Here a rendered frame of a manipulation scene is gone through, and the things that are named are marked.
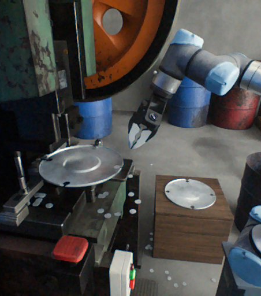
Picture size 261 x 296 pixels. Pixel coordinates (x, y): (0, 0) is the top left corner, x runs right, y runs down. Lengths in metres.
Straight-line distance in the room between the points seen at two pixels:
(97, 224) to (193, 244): 0.78
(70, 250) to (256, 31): 3.85
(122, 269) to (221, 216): 0.77
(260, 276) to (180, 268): 0.79
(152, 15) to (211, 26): 3.01
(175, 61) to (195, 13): 3.34
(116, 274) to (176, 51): 0.60
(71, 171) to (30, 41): 0.41
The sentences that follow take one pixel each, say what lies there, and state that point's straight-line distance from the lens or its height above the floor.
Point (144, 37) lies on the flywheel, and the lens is 1.01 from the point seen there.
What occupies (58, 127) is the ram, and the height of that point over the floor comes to 0.93.
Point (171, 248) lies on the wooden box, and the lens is 1.47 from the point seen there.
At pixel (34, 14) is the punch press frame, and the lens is 0.60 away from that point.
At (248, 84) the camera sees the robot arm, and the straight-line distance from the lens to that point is 0.73.
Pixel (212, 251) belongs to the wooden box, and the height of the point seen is 0.10.
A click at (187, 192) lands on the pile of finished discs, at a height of 0.36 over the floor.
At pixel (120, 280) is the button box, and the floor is 0.60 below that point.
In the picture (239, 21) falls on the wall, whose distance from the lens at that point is 4.04.
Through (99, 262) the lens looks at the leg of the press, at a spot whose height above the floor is 0.64.
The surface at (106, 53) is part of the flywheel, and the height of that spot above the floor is 1.12.
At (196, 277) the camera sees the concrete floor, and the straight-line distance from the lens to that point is 1.50.
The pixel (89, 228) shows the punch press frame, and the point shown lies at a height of 0.65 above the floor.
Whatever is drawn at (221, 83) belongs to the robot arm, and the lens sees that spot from 0.61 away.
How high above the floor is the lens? 1.18
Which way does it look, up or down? 27 degrees down
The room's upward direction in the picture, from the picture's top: straight up
